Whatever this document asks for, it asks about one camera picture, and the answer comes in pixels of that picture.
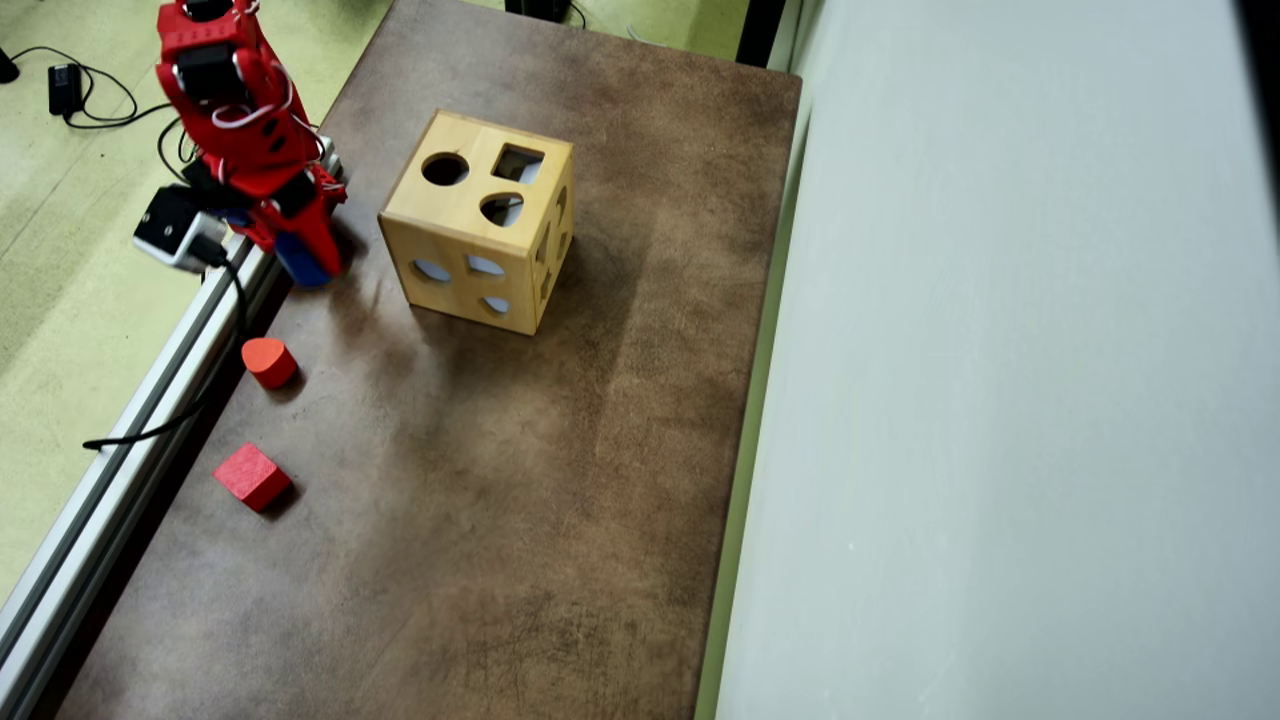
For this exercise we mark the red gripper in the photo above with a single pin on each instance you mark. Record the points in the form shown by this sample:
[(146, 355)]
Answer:
[(312, 232)]

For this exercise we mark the blue wooden cylinder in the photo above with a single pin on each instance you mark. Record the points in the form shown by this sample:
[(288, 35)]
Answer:
[(300, 268)]

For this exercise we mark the wooden shape sorter box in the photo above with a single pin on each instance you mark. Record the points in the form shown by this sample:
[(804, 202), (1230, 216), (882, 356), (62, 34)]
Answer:
[(470, 200)]

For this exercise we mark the black box device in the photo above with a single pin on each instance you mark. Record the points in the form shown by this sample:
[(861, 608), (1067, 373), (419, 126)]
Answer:
[(535, 8)]

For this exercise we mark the red rounded wooden block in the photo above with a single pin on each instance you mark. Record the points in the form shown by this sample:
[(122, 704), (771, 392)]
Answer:
[(268, 360)]

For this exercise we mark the red wooden cube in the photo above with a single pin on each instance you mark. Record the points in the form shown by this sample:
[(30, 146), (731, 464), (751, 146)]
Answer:
[(248, 475)]

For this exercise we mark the black power adapter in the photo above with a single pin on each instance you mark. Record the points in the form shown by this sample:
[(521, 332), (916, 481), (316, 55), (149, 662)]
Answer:
[(64, 88)]

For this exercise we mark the black floor plug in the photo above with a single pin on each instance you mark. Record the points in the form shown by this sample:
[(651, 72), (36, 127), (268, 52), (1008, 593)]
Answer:
[(7, 66)]

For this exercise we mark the grey base bracket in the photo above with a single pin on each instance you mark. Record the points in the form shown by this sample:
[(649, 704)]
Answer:
[(332, 158)]

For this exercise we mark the black and white wrist camera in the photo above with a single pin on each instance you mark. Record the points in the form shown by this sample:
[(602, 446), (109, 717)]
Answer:
[(172, 228)]

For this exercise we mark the aluminium profile rail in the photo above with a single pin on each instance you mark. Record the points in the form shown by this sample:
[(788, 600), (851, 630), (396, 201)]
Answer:
[(100, 480)]

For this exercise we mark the black vertical post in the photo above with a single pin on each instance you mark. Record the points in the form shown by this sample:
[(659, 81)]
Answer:
[(760, 30)]

